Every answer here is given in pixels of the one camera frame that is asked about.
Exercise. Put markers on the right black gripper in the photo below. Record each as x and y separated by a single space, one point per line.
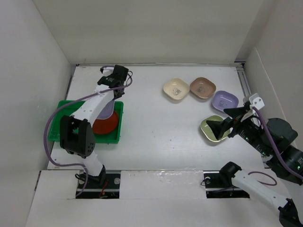
219 126

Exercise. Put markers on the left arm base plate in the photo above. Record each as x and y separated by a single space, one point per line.
109 190

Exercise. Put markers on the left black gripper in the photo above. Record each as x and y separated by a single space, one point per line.
118 96

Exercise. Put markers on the green plastic bin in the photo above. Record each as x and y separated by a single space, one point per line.
111 138

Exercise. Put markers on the red round plate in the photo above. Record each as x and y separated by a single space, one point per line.
105 126

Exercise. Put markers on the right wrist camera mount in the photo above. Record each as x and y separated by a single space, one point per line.
253 100

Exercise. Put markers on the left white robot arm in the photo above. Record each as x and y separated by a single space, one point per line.
76 133

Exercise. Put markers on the purple square plate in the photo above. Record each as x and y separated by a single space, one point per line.
107 111
224 100

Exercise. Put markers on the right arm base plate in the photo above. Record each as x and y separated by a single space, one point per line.
216 188

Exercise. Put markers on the brown square panda plate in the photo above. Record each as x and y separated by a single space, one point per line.
202 87

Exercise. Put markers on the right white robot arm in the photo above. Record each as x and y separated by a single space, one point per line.
288 167

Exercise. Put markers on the green square panda plate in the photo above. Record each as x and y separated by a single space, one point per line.
207 130

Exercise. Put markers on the cream square panda plate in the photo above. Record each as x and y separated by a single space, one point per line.
176 89

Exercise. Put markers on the aluminium rail right side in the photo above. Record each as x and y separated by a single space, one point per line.
239 65

